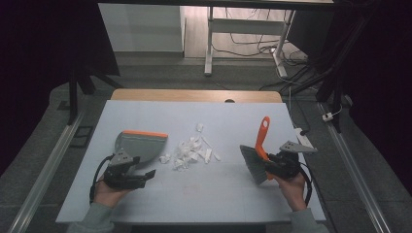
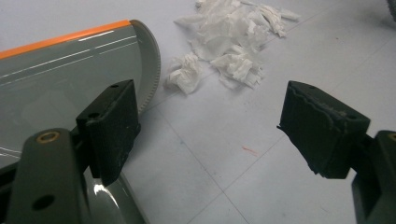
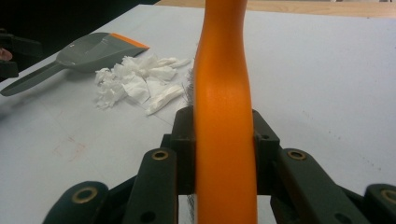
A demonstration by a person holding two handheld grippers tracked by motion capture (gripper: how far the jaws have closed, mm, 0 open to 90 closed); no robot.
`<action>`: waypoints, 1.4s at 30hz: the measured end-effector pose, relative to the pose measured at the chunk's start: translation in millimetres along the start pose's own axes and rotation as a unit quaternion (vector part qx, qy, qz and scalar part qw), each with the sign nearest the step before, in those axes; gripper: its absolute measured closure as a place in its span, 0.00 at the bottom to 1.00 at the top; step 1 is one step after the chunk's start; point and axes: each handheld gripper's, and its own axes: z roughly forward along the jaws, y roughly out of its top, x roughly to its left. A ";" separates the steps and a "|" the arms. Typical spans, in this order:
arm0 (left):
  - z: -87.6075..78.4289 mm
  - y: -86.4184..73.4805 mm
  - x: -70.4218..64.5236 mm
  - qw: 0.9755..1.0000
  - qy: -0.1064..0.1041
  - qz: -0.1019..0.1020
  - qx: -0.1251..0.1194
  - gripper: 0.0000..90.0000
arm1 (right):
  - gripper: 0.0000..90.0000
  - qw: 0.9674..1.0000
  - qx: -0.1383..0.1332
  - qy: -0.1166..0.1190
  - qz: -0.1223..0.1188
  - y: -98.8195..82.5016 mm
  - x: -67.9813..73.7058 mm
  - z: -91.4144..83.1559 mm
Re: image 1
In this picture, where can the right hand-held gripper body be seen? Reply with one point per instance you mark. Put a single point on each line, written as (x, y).
(291, 161)

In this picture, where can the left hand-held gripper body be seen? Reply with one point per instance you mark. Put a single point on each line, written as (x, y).
(121, 168)

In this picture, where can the orange brush with grey bristles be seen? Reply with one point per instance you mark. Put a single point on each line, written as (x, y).
(256, 158)

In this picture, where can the grey dustpan with orange edge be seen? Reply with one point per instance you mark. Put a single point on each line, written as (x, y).
(145, 145)

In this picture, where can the pile of white paper scraps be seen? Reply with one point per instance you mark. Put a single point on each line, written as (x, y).
(191, 152)

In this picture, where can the person's left hand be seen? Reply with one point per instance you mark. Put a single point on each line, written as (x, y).
(108, 194)

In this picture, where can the person's right hand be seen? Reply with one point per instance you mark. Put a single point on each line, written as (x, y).
(293, 191)

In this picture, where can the white power strip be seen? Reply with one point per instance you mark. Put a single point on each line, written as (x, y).
(304, 140)

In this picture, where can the white board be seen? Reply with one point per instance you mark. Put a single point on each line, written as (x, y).
(200, 197)

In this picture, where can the small white plug adapter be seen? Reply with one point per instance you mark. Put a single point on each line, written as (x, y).
(327, 116)

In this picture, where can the wooden table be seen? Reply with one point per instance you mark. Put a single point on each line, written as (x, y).
(194, 96)

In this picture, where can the black metal stand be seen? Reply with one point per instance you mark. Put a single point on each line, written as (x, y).
(76, 87)
(336, 71)

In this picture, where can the black curtain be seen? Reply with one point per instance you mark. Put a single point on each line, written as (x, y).
(385, 81)
(39, 58)

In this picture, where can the white cabinet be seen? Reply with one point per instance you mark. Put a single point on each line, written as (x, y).
(142, 29)

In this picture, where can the aluminium rail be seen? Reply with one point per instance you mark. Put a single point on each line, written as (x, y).
(356, 174)
(45, 168)

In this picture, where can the white metal desk frame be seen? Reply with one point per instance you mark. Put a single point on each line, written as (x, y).
(246, 27)

